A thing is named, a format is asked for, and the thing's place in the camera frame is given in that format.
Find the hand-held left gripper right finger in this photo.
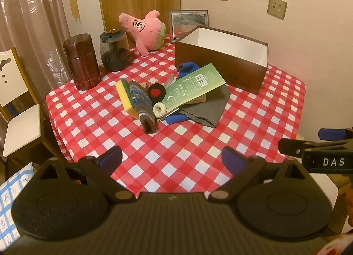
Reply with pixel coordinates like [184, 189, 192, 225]
[208, 146, 310, 204]

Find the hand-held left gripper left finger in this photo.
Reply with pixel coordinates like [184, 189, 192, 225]
[34, 146, 135, 204]

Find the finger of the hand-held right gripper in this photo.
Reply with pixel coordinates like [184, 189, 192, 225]
[278, 138, 353, 159]
[318, 128, 353, 142]

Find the gray cloth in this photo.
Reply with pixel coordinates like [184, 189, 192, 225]
[178, 85, 231, 128]

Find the blue cloth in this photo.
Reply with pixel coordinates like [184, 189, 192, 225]
[176, 62, 199, 79]
[165, 113, 191, 125]

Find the brown cardboard box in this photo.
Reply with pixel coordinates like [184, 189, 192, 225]
[175, 26, 269, 95]

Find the red white checked tablecloth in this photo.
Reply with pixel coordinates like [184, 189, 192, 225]
[45, 33, 306, 199]

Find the patterned knitted sock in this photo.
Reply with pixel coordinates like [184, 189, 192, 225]
[128, 80, 158, 134]

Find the yellow green sponge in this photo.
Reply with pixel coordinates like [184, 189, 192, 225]
[115, 78, 138, 120]

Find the white scrunchie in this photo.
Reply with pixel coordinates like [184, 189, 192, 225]
[152, 102, 168, 119]

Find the brown flat pad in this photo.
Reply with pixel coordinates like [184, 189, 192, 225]
[180, 93, 208, 105]

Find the black red round pad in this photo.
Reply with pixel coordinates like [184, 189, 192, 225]
[147, 84, 166, 104]

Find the green card package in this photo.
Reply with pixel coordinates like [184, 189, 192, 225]
[161, 63, 227, 119]

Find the white wooden chair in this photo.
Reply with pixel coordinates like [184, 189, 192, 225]
[0, 47, 56, 162]

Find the brown cylindrical canister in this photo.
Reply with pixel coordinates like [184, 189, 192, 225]
[63, 33, 101, 91]

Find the blue patterned tissue box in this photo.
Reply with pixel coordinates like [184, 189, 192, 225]
[0, 162, 39, 247]

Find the dark glass jar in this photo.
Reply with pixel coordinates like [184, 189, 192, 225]
[100, 29, 131, 72]

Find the pink starfish plush toy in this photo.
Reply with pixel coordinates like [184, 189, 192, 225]
[118, 11, 167, 57]

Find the brown sheer curtain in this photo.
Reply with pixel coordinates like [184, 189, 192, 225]
[0, 0, 73, 123]

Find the beige wall socket plate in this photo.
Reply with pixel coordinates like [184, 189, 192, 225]
[267, 0, 287, 20]

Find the silver picture frame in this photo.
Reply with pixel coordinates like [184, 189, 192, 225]
[167, 10, 209, 42]

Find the yellow wall strip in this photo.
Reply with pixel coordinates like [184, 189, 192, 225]
[68, 0, 80, 22]

